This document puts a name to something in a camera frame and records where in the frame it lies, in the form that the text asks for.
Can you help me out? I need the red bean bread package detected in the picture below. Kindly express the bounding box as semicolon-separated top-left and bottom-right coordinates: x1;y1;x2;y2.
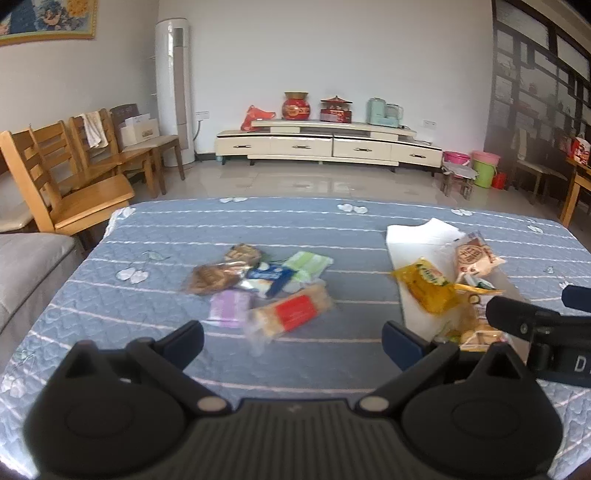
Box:
454;231;506;281

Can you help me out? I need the yellow snack packet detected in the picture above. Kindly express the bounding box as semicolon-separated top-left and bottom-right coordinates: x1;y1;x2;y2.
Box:
392;257;467;316

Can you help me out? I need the purple snack packet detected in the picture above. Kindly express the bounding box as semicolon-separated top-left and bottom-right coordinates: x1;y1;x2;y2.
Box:
208;290;252;328

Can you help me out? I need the dark brown cookie bag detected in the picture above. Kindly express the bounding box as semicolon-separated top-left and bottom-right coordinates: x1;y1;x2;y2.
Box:
185;243;263;296

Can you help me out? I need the red label cracker bag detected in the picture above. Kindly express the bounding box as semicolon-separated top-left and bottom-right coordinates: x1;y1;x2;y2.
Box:
243;284;334;355

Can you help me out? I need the light green snack packet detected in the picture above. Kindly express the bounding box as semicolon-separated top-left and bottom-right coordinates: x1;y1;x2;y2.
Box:
283;251;334;294

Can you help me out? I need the clear bag of buns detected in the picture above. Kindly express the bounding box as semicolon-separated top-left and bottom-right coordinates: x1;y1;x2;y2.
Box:
435;305;508;353

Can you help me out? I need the green label cake package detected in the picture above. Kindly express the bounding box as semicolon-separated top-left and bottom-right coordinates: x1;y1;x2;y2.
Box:
454;273;504;305

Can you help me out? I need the grey sofa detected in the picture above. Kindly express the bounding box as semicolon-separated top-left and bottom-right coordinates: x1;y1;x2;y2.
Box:
0;233;82;368

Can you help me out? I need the white and red cardboard tray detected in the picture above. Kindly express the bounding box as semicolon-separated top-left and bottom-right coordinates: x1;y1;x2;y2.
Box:
385;217;514;345

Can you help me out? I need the wooden side table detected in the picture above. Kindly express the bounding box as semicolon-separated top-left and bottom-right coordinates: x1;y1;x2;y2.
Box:
560;158;591;228

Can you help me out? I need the dark chair by shelf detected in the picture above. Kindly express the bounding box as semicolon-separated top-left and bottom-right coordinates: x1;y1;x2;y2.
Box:
511;128;567;204

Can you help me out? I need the small wooden stool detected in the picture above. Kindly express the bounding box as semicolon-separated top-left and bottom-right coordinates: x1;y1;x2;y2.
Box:
440;162;478;200

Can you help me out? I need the green bucket pink lid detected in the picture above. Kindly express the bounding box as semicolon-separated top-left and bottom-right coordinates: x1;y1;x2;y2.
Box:
472;151;501;189

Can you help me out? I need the near light wooden chair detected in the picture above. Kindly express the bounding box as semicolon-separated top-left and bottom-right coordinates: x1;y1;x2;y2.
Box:
0;129;136;250

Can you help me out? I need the light wooden chair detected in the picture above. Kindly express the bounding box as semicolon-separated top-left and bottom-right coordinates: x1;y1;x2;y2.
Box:
29;120;153;199
0;129;136;250

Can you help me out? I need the blue quilted table cover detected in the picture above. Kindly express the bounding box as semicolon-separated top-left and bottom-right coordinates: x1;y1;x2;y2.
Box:
1;197;590;478

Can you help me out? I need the blue snack packet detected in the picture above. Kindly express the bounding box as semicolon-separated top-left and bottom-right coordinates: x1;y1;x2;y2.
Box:
236;262;296;299

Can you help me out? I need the pink basin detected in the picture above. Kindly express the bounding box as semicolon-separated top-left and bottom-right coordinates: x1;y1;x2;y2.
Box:
443;151;471;166

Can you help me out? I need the dark wooden shelf unit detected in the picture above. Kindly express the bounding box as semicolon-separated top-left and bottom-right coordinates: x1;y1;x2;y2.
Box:
485;1;590;155

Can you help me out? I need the white paper bag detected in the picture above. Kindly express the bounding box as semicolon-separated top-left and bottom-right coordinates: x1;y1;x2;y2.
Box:
120;114;160;147

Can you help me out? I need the cream tv cabinet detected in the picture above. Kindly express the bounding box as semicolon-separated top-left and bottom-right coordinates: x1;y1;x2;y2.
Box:
214;120;443;171

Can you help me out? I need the mint green appliance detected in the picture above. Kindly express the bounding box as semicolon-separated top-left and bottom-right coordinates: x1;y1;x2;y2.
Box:
367;97;404;128

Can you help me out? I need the dark cushioned chair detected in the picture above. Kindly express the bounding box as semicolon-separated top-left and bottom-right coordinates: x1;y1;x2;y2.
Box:
109;104;185;195

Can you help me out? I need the white standing air conditioner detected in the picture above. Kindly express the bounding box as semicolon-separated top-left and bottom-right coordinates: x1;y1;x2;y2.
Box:
154;18;194;165

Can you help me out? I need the red gift box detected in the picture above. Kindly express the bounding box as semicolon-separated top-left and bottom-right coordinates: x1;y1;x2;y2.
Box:
320;96;352;123

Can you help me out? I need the red plastic bag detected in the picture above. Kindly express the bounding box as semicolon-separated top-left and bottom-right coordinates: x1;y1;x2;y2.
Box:
240;105;276;132

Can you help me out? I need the red round jar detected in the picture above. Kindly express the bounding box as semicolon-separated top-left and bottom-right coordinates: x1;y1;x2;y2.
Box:
281;91;311;121

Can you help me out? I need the framed wall painting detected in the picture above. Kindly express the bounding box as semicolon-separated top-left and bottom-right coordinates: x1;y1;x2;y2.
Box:
1;0;98;46

